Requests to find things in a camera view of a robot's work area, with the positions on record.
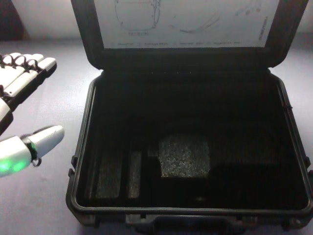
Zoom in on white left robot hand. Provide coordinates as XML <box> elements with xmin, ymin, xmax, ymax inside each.
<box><xmin>0</xmin><ymin>52</ymin><xmax>66</xmax><ymax>178</ymax></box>

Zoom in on white printed instruction sheet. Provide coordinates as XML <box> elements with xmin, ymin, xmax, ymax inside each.
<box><xmin>94</xmin><ymin>0</ymin><xmax>280</xmax><ymax>49</ymax></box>

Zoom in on black hard carrying case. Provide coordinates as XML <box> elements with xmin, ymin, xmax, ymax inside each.
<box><xmin>65</xmin><ymin>0</ymin><xmax>313</xmax><ymax>235</ymax></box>

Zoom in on black foam case insert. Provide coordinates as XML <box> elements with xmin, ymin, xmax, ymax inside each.
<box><xmin>75</xmin><ymin>70</ymin><xmax>309</xmax><ymax>212</ymax></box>

